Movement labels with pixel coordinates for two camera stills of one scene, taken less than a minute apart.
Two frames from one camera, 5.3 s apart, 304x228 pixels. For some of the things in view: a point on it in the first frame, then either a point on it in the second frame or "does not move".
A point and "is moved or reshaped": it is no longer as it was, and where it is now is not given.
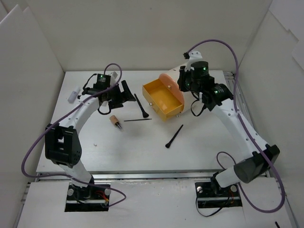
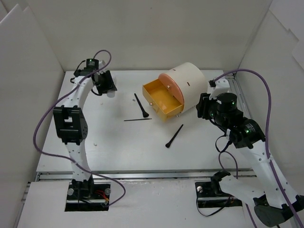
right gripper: [182, 80] to [203, 106]
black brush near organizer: [145, 114] does not move
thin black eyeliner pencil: [150, 118] does not move
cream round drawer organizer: [165, 97] is moved or reshaped
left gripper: [121, 94] to [107, 82]
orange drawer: [173, 86] does not move
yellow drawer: [166, 102] does not move
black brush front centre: [168, 144] does not move
